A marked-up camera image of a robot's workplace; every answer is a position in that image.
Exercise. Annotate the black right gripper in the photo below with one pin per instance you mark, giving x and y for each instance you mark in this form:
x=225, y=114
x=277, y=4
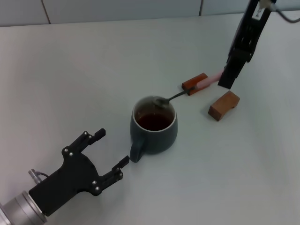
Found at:
x=250, y=30

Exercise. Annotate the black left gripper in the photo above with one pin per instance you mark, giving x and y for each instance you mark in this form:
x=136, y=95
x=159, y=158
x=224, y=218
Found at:
x=70, y=178

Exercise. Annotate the dark brown tea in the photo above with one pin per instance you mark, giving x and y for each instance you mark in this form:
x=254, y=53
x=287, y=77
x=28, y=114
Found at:
x=153, y=122

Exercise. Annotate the reddish wooden spoon rest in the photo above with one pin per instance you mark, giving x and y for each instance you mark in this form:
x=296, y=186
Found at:
x=192, y=82

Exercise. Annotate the grey ceramic cup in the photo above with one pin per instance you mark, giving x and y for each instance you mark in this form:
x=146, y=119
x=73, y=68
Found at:
x=154, y=140

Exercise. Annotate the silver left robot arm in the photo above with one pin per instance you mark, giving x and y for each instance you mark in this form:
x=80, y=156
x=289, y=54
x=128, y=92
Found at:
x=18, y=208

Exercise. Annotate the light brown wooden block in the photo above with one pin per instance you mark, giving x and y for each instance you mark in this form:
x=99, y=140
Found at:
x=223, y=106

